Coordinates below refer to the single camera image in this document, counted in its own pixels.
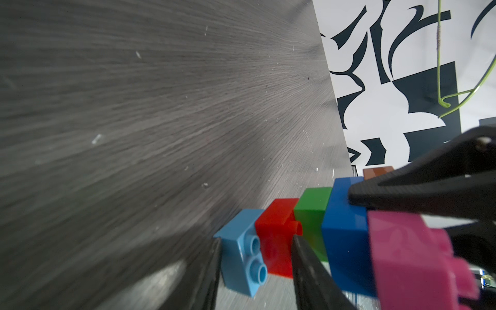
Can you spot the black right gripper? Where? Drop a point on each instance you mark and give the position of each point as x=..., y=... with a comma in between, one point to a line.
x=456, y=180

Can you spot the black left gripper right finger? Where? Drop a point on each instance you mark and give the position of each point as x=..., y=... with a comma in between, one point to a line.
x=314, y=287

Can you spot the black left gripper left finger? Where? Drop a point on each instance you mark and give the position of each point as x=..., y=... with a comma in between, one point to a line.
x=199, y=287

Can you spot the light blue lego brick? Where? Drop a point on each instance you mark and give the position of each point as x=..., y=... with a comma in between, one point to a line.
x=242, y=264

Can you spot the dark blue lego brick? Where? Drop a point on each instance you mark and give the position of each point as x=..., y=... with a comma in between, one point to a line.
x=346, y=239

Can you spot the red lego brick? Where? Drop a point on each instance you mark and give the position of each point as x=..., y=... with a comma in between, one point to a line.
x=275, y=228

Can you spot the green lego brick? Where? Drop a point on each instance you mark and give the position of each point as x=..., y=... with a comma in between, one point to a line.
x=310, y=211

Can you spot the orange lego brick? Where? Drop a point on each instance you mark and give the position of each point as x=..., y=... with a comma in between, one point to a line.
x=370, y=173

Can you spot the pink lego brick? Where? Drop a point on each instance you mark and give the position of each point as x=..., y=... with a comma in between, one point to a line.
x=414, y=266

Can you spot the green hoop on wall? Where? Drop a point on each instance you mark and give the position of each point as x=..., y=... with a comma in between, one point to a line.
x=464, y=54

